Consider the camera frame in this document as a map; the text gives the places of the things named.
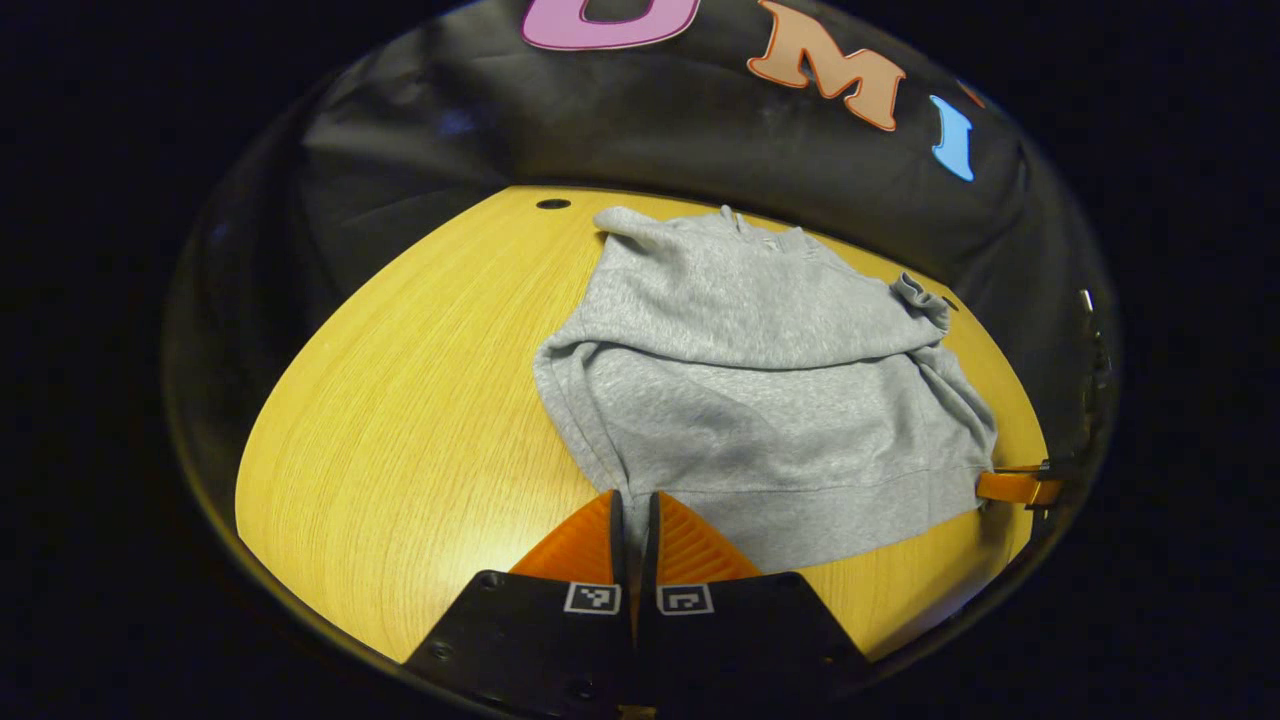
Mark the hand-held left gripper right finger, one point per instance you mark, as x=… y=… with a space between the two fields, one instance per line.
x=740 y=650

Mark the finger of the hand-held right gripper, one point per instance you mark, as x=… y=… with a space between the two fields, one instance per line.
x=1015 y=487

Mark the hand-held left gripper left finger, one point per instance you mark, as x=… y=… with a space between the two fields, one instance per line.
x=530 y=650

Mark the grey sweatshirt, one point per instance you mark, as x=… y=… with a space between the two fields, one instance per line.
x=750 y=400

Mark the black backdrop cloth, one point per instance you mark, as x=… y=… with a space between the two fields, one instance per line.
x=450 y=110

